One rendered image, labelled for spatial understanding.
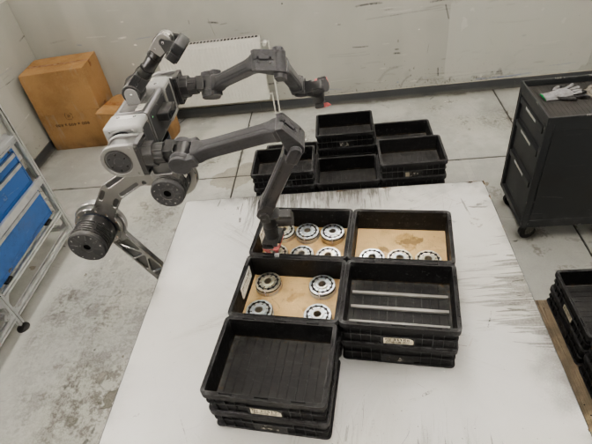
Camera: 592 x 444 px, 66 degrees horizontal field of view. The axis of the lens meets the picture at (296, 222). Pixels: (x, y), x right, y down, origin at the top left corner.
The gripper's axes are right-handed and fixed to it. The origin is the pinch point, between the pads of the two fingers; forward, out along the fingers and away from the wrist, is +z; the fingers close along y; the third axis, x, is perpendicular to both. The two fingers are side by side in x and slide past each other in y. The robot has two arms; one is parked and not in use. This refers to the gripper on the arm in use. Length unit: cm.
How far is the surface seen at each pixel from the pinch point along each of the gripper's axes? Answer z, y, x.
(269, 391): 6, -59, -12
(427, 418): 21, -53, -62
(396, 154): 35, 132, -42
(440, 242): 6, 16, -67
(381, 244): 5.0, 12.4, -42.6
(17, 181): 10, 65, 195
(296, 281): 4.8, -11.6, -10.6
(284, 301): 5.0, -22.2, -8.0
